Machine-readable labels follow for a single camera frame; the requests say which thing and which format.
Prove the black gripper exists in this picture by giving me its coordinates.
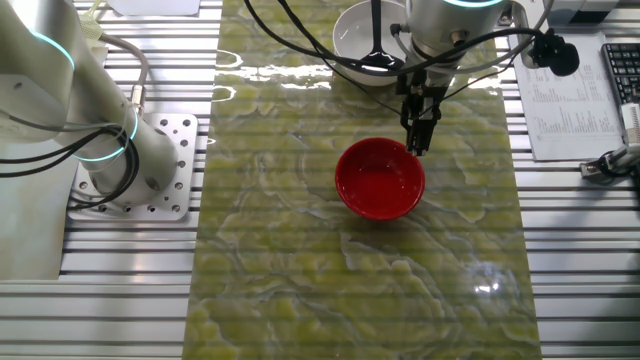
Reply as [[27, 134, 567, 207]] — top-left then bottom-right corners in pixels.
[[396, 69, 450, 157]]

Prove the black ladle with red ring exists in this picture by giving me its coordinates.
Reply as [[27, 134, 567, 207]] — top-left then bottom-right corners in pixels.
[[358, 0, 406, 72]]

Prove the white ceramic bowl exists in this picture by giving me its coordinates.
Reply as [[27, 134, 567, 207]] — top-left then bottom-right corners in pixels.
[[332, 0, 420, 87]]

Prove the red bowl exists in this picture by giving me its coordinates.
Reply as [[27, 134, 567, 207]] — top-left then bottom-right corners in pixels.
[[334, 137, 427, 222]]

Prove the printed table paper sheet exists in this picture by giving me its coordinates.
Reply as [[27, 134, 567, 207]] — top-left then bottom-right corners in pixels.
[[508, 31, 626, 162]]

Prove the green marble pattern mat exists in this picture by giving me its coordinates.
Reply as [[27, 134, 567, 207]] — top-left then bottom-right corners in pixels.
[[182, 0, 543, 360]]

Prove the grey black box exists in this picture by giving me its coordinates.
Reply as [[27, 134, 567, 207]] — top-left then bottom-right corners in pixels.
[[544, 0, 621, 26]]

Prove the black keyboard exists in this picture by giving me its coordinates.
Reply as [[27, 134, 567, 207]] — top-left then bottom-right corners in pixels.
[[601, 42, 640, 107]]

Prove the blank white paper sheet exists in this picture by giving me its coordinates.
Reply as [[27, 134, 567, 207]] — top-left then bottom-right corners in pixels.
[[106, 0, 202, 17]]

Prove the yellow fly swatter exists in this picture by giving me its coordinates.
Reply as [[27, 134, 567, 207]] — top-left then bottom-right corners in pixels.
[[73, 0, 109, 51]]

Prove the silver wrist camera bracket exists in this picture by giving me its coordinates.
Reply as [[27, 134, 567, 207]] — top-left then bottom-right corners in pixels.
[[508, 0, 540, 70]]

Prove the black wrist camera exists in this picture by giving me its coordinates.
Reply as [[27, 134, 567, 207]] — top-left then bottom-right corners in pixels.
[[528, 28, 581, 78]]

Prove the silver camera clamp stand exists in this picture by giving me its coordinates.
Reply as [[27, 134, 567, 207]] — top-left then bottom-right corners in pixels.
[[579, 143, 640, 187]]

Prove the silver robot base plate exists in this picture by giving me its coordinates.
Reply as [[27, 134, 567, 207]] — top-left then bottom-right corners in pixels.
[[67, 112, 200, 222]]

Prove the grey robot conduit cable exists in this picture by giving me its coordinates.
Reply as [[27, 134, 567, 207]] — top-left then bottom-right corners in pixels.
[[97, 33, 150, 117]]

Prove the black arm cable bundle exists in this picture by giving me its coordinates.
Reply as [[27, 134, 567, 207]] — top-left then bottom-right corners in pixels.
[[0, 0, 549, 209]]

